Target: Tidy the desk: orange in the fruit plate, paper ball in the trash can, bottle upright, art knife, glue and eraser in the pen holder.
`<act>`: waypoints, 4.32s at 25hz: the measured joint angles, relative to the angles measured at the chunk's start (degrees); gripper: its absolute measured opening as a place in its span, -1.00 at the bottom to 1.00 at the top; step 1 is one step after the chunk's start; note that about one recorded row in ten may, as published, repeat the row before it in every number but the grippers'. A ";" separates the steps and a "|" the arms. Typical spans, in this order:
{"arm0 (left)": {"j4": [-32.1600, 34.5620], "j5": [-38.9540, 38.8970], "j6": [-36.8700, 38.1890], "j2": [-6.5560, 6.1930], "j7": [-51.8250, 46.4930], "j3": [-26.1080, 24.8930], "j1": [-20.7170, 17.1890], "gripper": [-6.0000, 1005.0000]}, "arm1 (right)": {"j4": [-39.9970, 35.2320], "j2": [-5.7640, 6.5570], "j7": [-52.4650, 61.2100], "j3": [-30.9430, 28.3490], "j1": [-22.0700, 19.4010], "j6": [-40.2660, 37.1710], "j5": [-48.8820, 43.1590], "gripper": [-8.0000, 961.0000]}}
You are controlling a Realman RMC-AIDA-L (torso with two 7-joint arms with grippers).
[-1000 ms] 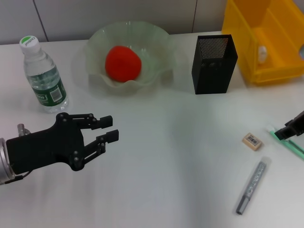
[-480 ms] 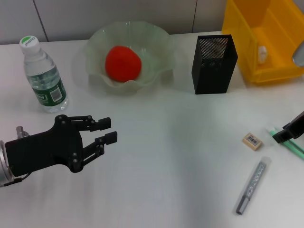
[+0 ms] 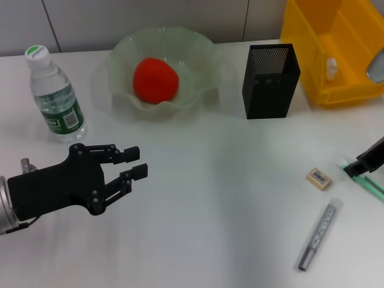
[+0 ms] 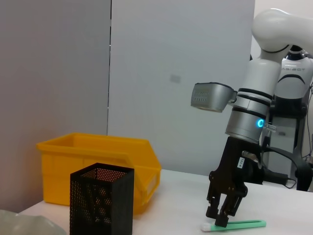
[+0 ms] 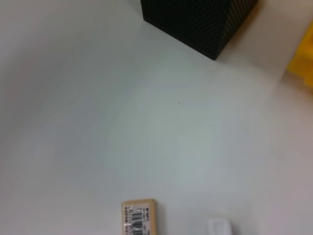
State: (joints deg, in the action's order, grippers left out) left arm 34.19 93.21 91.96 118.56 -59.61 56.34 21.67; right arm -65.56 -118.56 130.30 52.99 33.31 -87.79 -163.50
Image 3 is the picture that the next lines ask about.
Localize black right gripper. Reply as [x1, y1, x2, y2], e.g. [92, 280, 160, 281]
[343, 136, 384, 178]

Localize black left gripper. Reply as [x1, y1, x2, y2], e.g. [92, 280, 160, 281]
[7, 143, 149, 222]

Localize green pen white tip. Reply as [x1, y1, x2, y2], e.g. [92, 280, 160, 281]
[338, 160, 384, 202]

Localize orange-red round fruit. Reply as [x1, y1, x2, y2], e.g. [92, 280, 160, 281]
[133, 57, 180, 105]

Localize clear water bottle green label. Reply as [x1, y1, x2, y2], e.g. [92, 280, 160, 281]
[24, 44, 88, 143]

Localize beige eraser with barcode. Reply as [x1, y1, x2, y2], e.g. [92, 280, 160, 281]
[306, 167, 333, 190]

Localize grey pen in clear sleeve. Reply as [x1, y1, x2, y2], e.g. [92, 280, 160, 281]
[298, 197, 344, 272]

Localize black mesh pen holder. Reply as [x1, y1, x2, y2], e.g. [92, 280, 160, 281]
[241, 43, 302, 120]

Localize pale green glass fruit bowl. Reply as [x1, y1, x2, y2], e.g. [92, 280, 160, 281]
[107, 26, 224, 122]

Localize yellow plastic bin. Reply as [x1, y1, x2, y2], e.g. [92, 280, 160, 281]
[279, 0, 384, 109]

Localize left arm black connector cable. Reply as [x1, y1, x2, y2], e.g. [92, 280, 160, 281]
[4, 157, 40, 234]

